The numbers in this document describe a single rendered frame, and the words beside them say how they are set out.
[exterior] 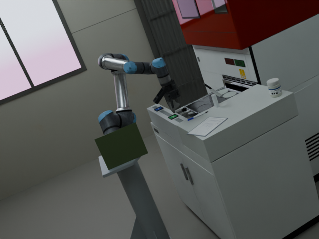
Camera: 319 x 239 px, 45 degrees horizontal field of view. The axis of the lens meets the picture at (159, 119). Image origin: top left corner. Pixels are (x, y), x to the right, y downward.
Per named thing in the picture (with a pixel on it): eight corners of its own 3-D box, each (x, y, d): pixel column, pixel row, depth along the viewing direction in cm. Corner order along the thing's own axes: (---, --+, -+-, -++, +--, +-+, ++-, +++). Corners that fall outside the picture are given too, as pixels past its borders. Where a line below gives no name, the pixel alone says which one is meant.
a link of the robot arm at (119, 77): (112, 131, 270) (103, 55, 274) (129, 129, 280) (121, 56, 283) (121, 129, 261) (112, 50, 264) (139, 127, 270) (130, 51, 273)
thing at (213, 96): (221, 103, 244) (215, 84, 240) (224, 104, 241) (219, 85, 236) (213, 106, 243) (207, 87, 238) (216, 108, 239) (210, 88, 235)
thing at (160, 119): (163, 119, 295) (157, 103, 290) (196, 138, 245) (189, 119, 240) (152, 124, 292) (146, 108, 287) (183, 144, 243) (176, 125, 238)
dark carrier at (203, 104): (224, 87, 289) (224, 87, 289) (251, 95, 258) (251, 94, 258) (185, 106, 280) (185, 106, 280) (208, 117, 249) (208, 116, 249)
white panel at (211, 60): (207, 85, 332) (193, 41, 318) (266, 102, 258) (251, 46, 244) (204, 86, 331) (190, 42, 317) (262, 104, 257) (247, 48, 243)
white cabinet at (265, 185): (242, 172, 342) (217, 89, 314) (324, 222, 255) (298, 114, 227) (181, 207, 326) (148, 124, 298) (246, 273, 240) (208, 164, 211)
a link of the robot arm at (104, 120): (99, 135, 260) (93, 118, 266) (117, 133, 268) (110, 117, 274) (107, 125, 252) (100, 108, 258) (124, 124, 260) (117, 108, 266)
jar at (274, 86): (276, 91, 230) (273, 77, 227) (285, 93, 224) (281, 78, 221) (267, 96, 229) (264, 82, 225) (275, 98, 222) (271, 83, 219)
